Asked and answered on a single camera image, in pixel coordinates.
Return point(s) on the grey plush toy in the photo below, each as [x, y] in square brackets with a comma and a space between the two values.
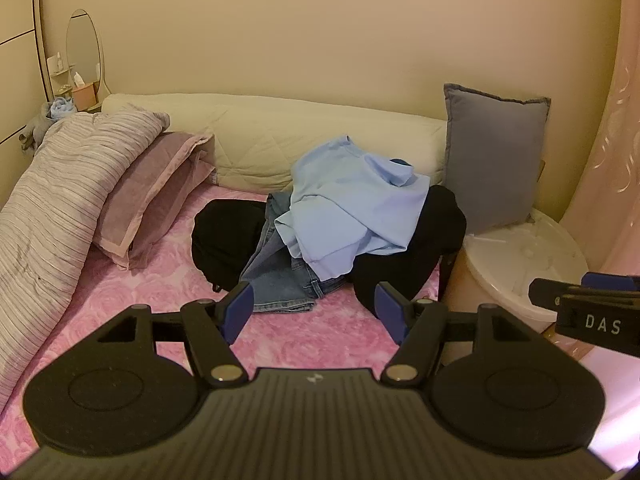
[34, 127]

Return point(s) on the blue denim jeans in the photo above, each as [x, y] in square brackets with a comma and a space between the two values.
[272, 270]

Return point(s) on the small blue cloth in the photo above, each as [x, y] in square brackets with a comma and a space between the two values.
[61, 108]

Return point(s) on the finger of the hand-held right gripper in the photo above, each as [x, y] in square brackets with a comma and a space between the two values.
[555, 291]

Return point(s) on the oval mirror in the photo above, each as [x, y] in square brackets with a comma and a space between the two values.
[82, 45]

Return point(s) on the mauve pillow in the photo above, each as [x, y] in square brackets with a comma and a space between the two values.
[145, 195]

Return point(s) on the pink tissue box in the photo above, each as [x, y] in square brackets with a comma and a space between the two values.
[84, 92]

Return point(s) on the pink curtain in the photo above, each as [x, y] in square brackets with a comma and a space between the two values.
[615, 160]

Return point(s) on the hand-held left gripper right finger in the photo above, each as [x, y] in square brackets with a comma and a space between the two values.
[392, 315]

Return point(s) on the grey square cushion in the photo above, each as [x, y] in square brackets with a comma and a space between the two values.
[492, 160]

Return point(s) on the cream quilted bolster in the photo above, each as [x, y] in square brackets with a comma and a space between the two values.
[250, 135]

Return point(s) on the pink rose blanket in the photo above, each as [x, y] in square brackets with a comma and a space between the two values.
[310, 330]

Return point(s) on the small white shelf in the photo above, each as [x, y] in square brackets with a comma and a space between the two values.
[56, 66]

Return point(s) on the cream wardrobe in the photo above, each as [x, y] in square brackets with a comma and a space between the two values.
[15, 60]

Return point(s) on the light blue sweatshirt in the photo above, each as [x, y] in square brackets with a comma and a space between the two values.
[345, 195]

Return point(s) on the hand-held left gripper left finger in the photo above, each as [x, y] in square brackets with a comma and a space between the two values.
[237, 312]

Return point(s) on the striped grey quilt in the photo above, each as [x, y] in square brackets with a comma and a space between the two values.
[50, 200]

